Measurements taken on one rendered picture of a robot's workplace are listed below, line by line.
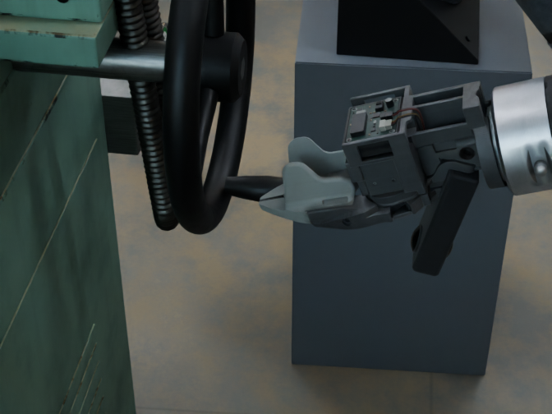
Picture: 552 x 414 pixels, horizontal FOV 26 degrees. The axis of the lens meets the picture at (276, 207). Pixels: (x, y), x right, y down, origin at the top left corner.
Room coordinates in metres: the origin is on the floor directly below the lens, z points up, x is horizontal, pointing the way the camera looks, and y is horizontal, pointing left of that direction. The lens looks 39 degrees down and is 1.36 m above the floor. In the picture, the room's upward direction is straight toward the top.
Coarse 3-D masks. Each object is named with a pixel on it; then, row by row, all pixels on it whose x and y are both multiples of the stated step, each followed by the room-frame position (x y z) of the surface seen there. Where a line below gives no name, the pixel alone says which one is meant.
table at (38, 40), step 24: (0, 24) 0.84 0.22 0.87; (24, 24) 0.84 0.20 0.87; (48, 24) 0.84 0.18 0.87; (72, 24) 0.84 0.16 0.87; (96, 24) 0.84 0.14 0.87; (0, 48) 0.83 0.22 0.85; (24, 48) 0.83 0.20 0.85; (48, 48) 0.83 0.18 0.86; (72, 48) 0.82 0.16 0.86; (96, 48) 0.82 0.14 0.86
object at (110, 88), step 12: (108, 84) 1.14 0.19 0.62; (120, 84) 1.14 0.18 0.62; (108, 96) 1.12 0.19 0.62; (120, 96) 1.12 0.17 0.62; (108, 108) 1.12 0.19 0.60; (120, 108) 1.12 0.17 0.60; (132, 108) 1.11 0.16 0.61; (108, 120) 1.12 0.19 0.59; (120, 120) 1.12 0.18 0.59; (132, 120) 1.11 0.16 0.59; (108, 132) 1.12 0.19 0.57; (120, 132) 1.12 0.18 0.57; (132, 132) 1.11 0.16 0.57; (108, 144) 1.12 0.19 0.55; (120, 144) 1.12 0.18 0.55; (132, 144) 1.11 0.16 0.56
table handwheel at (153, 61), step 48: (192, 0) 0.79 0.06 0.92; (240, 0) 0.99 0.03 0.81; (144, 48) 0.88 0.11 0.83; (192, 48) 0.76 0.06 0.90; (240, 48) 0.86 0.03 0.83; (192, 96) 0.75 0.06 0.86; (240, 96) 0.86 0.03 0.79; (192, 144) 0.74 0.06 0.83; (240, 144) 0.92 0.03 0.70; (192, 192) 0.74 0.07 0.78
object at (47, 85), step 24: (24, 72) 0.91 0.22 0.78; (0, 96) 0.85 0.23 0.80; (24, 96) 0.90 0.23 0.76; (48, 96) 0.96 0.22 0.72; (0, 120) 0.84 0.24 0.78; (24, 120) 0.89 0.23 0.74; (0, 144) 0.83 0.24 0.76; (24, 144) 0.88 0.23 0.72; (0, 168) 0.83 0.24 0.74; (0, 192) 0.82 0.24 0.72
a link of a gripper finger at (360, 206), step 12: (360, 204) 0.77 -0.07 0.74; (372, 204) 0.77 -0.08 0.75; (312, 216) 0.78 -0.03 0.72; (324, 216) 0.78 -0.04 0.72; (336, 216) 0.77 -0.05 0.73; (348, 216) 0.76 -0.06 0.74; (360, 216) 0.76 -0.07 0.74; (372, 216) 0.76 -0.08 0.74; (384, 216) 0.76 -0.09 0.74; (336, 228) 0.77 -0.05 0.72; (348, 228) 0.76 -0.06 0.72
